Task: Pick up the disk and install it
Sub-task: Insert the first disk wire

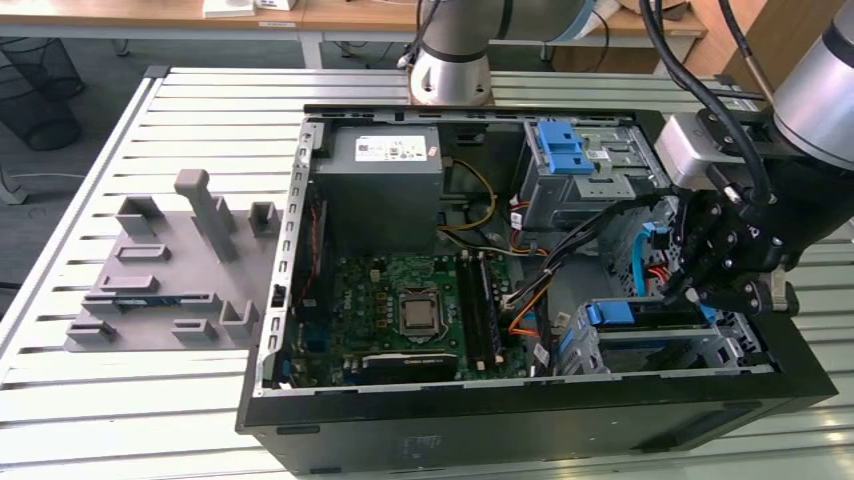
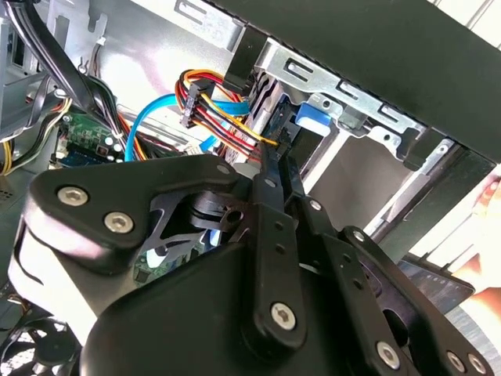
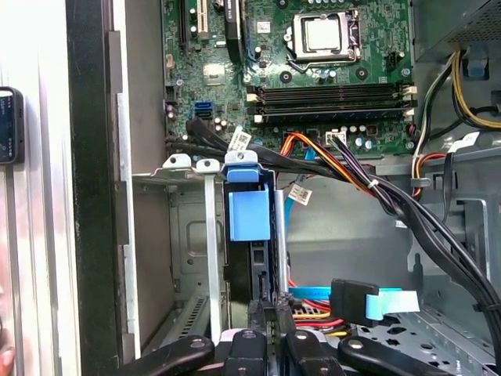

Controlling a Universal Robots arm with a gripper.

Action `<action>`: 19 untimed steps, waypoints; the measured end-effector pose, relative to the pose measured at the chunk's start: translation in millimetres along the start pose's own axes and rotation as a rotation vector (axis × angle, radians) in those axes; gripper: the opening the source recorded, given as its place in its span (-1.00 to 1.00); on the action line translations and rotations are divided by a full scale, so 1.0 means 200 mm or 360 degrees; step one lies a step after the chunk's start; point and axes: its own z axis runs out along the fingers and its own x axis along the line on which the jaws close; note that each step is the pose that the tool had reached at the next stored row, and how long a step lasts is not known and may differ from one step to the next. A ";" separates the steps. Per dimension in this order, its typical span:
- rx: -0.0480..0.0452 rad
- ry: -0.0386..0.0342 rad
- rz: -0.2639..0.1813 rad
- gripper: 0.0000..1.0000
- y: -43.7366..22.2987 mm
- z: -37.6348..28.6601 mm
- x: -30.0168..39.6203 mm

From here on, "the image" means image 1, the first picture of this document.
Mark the silver disk bay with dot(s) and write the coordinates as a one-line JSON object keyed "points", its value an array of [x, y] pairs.
{"points": [[668, 340]]}

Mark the grey power supply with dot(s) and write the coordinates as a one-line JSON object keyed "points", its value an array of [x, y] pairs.
{"points": [[381, 200]]}

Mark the silver CPU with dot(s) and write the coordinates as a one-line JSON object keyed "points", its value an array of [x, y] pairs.
{"points": [[420, 315]]}

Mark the CPU socket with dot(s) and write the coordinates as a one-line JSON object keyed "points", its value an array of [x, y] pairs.
{"points": [[401, 292]]}

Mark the RAM slot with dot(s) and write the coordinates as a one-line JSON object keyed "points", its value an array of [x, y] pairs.
{"points": [[470, 310]]}

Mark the white blue box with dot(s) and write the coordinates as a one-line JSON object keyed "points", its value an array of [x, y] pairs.
{"points": [[274, 4]]}

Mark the green motherboard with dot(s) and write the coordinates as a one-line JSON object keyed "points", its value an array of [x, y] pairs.
{"points": [[374, 290]]}

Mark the black PC case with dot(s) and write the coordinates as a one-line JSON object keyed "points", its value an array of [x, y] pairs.
{"points": [[468, 435]]}

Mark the blue drive bracket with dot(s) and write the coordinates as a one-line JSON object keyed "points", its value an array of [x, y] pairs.
{"points": [[557, 145]]}

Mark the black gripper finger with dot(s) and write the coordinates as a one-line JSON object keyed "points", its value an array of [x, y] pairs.
{"points": [[741, 295], [708, 240]]}

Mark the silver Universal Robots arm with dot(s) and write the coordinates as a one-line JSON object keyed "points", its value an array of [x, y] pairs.
{"points": [[448, 75]]}

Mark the brown cardboard box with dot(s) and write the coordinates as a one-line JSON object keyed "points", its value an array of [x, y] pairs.
{"points": [[630, 6]]}

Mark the brown arm base plate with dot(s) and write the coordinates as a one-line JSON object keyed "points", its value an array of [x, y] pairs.
{"points": [[454, 101]]}

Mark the black mesh waste bin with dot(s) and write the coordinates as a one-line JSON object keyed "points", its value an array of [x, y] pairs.
{"points": [[41, 100]]}

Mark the black graphics card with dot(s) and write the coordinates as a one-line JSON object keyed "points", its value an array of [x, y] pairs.
{"points": [[408, 365]]}

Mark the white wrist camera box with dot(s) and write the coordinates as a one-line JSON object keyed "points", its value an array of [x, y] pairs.
{"points": [[688, 150]]}

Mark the hard disk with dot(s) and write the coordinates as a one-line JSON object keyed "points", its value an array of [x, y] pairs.
{"points": [[614, 314]]}

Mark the RAM stick in rack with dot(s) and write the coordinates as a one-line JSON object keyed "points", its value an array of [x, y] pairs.
{"points": [[150, 302]]}

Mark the grey floor stand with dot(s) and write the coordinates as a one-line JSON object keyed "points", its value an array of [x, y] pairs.
{"points": [[10, 192]]}

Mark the wooden cabinet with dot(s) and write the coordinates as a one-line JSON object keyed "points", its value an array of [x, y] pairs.
{"points": [[775, 30]]}

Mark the grey parts rack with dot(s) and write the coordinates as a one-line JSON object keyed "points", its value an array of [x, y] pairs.
{"points": [[187, 270]]}

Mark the wooden desk white frame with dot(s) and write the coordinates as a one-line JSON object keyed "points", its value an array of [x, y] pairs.
{"points": [[167, 22]]}

